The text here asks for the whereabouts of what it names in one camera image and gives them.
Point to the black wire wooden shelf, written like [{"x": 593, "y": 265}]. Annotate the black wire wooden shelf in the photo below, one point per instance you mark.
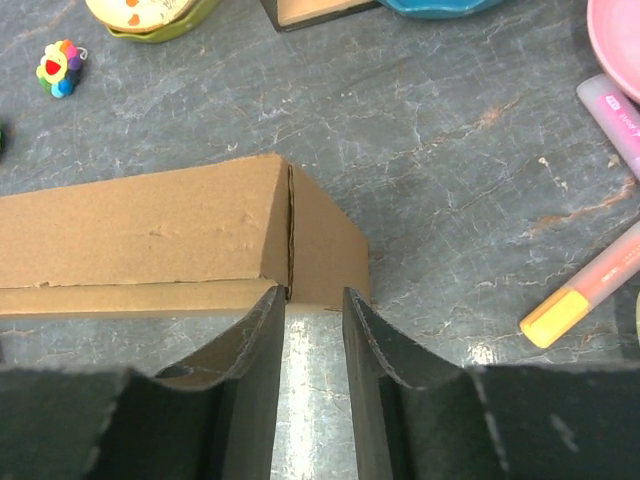
[{"x": 291, "y": 15}]

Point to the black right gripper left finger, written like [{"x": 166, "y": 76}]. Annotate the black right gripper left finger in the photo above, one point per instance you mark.
[{"x": 211, "y": 415}]

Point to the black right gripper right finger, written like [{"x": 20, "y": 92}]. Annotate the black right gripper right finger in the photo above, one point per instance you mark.
[{"x": 416, "y": 415}]

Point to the pink saucer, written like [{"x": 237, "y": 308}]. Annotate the pink saucer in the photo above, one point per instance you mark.
[{"x": 613, "y": 28}]

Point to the brown cardboard box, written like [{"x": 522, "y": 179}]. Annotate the brown cardboard box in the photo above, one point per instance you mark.
[{"x": 204, "y": 239}]

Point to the rainbow flower plush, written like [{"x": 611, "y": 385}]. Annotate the rainbow flower plush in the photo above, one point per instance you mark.
[{"x": 60, "y": 68}]

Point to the peach highlighter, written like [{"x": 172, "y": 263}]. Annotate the peach highlighter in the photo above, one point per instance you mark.
[{"x": 568, "y": 305}]

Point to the cream bird plate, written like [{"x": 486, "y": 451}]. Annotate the cream bird plate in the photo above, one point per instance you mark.
[{"x": 151, "y": 21}]

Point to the blue dotted plate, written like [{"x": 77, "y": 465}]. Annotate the blue dotted plate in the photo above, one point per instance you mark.
[{"x": 438, "y": 9}]

